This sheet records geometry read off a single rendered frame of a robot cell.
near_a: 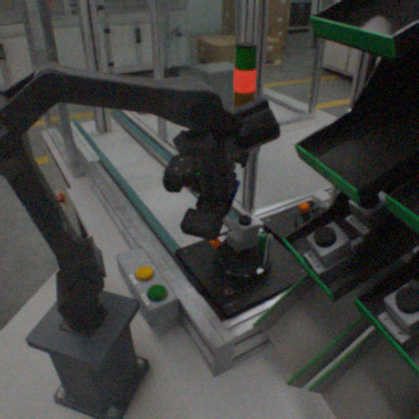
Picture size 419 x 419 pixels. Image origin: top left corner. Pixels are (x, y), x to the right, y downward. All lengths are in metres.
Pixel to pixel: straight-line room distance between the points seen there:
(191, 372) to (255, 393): 0.14
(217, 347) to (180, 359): 0.13
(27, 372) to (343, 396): 0.63
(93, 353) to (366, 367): 0.43
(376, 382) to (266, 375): 0.27
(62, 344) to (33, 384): 0.24
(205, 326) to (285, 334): 0.17
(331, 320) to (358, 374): 0.10
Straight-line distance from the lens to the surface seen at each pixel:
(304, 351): 0.71
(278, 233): 1.02
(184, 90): 0.49
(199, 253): 0.94
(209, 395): 0.83
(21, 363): 0.96
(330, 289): 0.57
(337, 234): 0.55
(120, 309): 0.72
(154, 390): 0.85
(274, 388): 0.85
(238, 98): 0.94
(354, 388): 0.68
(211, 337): 0.79
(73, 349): 0.68
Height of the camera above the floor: 1.59
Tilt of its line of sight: 34 degrees down
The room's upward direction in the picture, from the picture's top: straight up
